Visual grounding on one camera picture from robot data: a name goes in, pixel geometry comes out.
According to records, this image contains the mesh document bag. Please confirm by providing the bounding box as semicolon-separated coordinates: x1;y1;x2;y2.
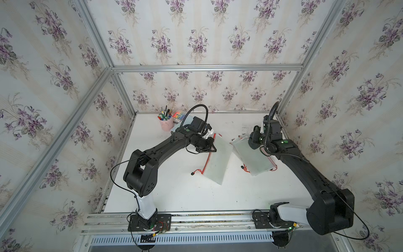
191;133;233;185
230;134;277;176

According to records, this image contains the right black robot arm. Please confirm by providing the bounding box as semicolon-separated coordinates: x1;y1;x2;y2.
248;102;357;235

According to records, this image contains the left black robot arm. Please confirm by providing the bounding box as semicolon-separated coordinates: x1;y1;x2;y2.
115;104;217;225

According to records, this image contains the light blue pencil case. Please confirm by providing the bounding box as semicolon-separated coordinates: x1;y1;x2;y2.
171;115;193;132

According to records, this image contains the colourful marker box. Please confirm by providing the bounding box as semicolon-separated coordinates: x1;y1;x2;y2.
172;110;187;123

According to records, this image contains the pink pen cup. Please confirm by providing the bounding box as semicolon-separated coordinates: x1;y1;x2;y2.
160;118;174;132

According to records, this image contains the white ventilation grille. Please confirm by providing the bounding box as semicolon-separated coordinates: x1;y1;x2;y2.
90;231;274;246

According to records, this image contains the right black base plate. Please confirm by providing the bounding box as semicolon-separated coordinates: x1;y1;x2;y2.
251;210;297;230

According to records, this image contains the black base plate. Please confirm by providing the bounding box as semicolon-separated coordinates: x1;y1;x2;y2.
128;213;172;232
251;210;297;230

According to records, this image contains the aluminium mounting rail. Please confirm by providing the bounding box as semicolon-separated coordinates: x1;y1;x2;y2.
79;210;311;235

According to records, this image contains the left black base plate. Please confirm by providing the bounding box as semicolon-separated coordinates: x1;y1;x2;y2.
128;213;172;232

